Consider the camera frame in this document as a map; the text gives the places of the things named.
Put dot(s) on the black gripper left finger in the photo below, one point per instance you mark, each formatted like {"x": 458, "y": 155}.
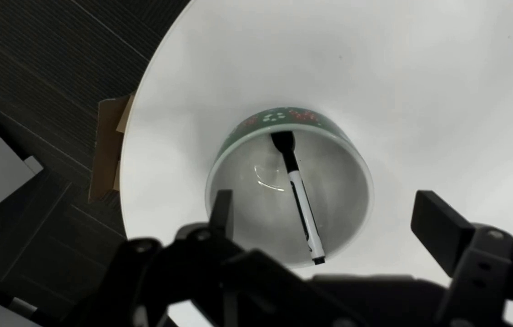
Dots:
{"x": 221, "y": 215}

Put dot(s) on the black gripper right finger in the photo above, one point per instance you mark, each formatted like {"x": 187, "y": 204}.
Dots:
{"x": 451, "y": 237}

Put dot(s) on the black marker pen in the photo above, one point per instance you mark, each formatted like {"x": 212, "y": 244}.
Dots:
{"x": 301, "y": 200}

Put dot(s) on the white green ceramic mug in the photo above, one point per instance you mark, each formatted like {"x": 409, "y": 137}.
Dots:
{"x": 336, "y": 193}

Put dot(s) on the round white table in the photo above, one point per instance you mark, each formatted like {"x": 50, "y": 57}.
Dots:
{"x": 421, "y": 91}

